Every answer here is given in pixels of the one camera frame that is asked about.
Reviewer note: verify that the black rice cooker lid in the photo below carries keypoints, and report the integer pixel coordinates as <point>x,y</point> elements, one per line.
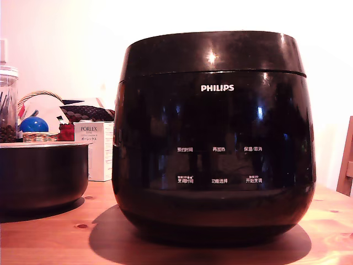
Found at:
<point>215,52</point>

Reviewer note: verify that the black Philips rice cooker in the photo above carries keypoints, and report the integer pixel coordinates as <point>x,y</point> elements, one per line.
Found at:
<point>215,124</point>

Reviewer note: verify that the white Porlex box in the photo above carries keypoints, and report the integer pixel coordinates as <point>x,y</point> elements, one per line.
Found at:
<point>91,154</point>

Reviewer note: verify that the dark dotted patterned bag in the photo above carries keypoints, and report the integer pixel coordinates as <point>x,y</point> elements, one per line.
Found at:
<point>88,113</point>

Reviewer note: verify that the woven wicker basket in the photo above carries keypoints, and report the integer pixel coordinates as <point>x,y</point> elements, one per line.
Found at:
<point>41,136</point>

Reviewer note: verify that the white paper sheet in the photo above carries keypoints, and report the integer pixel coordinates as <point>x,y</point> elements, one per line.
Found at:
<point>41,107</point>

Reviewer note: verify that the black inner cooking pot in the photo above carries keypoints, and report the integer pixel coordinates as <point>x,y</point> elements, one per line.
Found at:
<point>41,176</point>

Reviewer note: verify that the blue ball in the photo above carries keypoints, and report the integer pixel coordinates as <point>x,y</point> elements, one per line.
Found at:
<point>33,125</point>

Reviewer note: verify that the clear glass storage jar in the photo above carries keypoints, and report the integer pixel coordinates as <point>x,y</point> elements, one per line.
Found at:
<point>8,96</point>

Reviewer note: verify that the wooden chair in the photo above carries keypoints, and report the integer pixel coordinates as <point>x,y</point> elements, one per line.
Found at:
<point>346,165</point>

